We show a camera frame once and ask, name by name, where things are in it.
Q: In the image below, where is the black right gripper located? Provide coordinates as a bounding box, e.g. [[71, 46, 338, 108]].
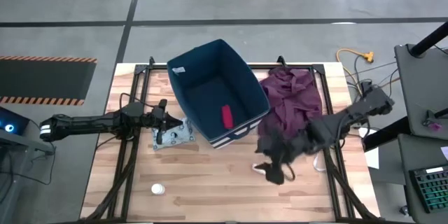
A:
[[258, 122, 318, 186]]

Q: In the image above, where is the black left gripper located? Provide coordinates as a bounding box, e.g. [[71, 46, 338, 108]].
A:
[[139, 99, 183, 145]]

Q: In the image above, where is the small white supply item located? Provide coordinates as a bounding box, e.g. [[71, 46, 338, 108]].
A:
[[251, 162, 267, 176]]

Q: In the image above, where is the navy white striped fabric bin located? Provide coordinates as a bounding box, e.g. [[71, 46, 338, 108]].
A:
[[166, 38, 271, 150]]

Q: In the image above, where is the blue white patterned pouch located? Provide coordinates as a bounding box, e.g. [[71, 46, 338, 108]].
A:
[[150, 117, 196, 151]]

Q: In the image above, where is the red flat packet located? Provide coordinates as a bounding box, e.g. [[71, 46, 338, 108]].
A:
[[220, 104, 235, 130]]

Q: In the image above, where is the maroon cloth garment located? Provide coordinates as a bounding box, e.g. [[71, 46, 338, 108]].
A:
[[255, 66, 323, 155]]

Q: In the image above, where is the white paper sheet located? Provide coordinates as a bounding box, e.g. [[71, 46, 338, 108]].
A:
[[357, 127, 381, 170]]

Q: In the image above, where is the black square bar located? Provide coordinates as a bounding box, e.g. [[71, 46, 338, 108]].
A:
[[362, 115, 411, 152]]

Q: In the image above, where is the black hazard-striped floor mat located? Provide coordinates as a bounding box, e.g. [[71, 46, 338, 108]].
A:
[[0, 55, 98, 107]]

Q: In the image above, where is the grey desk with keyboard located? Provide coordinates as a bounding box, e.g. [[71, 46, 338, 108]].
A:
[[398, 133, 448, 224]]

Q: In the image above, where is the grey metal stand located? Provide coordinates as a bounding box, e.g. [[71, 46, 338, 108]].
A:
[[0, 128, 57, 224]]

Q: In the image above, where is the black device with blue light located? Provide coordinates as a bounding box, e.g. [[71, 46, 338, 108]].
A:
[[0, 106, 31, 137]]

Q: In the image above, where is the black backlit keyboard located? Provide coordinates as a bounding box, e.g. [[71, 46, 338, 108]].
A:
[[408, 164, 448, 214]]

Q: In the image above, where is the black clamp with pink tag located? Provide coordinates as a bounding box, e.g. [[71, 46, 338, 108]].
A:
[[421, 107, 448, 132]]

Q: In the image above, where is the grey side desk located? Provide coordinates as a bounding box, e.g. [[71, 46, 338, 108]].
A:
[[394, 43, 448, 141]]

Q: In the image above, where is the black round pole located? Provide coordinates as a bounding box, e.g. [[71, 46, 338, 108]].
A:
[[408, 20, 448, 59]]

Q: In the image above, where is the white strap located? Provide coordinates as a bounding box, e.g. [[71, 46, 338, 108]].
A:
[[312, 151, 328, 173]]

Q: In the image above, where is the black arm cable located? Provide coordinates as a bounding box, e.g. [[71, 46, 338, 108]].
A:
[[118, 92, 155, 113]]

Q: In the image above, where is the black metal table frame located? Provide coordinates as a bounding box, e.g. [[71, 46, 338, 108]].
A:
[[80, 55, 379, 223]]

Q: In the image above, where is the black cable bundle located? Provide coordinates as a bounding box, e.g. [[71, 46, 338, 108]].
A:
[[344, 54, 402, 99]]

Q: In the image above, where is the yellow extension cord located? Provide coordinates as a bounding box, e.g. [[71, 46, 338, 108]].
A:
[[335, 48, 375, 85]]

